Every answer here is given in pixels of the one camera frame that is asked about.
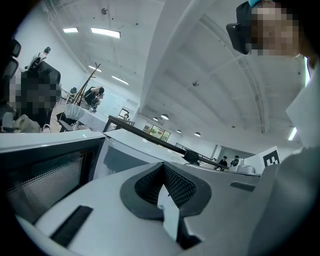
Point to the long ceiling light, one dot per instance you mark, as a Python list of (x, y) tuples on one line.
[(70, 30), (120, 80), (105, 32), (292, 134), (94, 68)]

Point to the person's white shirt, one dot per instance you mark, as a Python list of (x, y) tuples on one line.
[(306, 110)]

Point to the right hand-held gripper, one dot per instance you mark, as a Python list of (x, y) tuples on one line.
[(287, 200)]

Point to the white microwave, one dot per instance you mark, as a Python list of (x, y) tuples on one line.
[(50, 175)]

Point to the black head camera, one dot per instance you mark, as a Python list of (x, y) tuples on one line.
[(240, 30)]

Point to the black mesh office chair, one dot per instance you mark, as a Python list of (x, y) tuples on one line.
[(13, 50)]

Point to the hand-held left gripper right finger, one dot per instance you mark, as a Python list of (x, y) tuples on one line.
[(220, 207)]

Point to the white table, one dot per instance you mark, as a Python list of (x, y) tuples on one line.
[(93, 121)]

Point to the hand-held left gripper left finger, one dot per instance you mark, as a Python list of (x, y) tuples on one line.
[(107, 200)]

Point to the grey lidded pot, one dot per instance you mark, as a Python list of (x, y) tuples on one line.
[(246, 169)]

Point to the green framed window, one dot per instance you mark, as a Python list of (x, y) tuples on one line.
[(157, 132)]

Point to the dark wooden rail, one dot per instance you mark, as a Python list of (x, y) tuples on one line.
[(150, 136)]

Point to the white round appliance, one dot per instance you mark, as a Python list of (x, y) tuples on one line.
[(235, 163)]

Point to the white folded cloth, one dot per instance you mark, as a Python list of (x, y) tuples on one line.
[(73, 112)]

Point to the white whiteboard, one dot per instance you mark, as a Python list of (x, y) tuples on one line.
[(113, 103)]

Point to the wooden coat rack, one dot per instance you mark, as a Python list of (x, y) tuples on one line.
[(86, 82)]

